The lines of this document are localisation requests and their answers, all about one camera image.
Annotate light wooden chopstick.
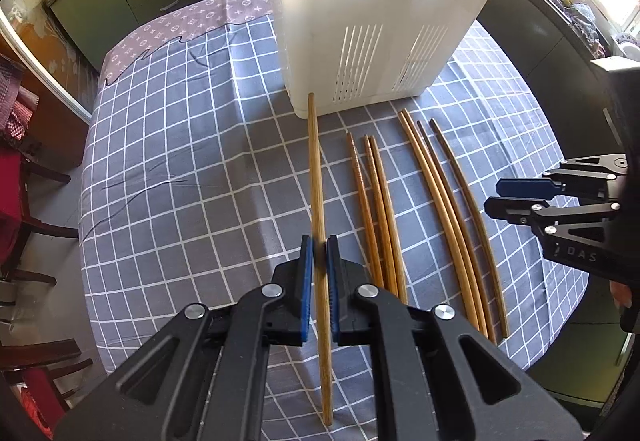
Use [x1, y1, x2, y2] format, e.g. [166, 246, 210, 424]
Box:
[307, 92, 335, 427]

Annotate red checked cloth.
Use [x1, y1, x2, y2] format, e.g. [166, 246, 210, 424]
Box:
[0, 55, 42, 143]

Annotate blue checked tablecloth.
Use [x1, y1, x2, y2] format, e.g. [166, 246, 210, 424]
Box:
[80, 14, 594, 441]

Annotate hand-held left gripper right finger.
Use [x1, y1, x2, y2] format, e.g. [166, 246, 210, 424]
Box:
[325, 235, 584, 441]

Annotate crumpled grey rag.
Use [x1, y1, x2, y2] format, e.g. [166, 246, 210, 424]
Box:
[565, 1, 606, 57]

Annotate dark chair with red cushion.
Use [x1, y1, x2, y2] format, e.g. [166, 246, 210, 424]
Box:
[0, 340, 94, 428]
[0, 136, 81, 283]

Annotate green sink cabinet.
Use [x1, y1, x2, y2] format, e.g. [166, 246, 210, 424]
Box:
[475, 0, 626, 152]

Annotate person's right hand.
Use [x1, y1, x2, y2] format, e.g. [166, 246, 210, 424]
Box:
[611, 281, 634, 311]

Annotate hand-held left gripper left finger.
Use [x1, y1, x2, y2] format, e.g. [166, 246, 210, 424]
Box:
[52, 235, 315, 441]

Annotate frosted glass sliding door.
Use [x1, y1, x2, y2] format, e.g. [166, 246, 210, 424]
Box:
[0, 0, 108, 123]

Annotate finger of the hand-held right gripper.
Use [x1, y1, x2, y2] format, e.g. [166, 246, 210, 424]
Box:
[484, 200, 622, 273]
[496, 154, 630, 200]

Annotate purple patterned tablecloth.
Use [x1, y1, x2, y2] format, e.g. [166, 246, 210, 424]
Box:
[100, 0, 279, 87]

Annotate set of wooden chopsticks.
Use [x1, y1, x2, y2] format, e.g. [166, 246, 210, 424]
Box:
[346, 108, 510, 346]

